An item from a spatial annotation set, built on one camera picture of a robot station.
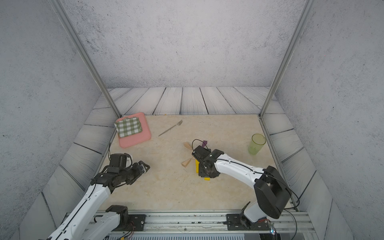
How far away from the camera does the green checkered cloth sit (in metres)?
1.10

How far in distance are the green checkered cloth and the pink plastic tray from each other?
13 mm

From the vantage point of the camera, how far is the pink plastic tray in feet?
3.51
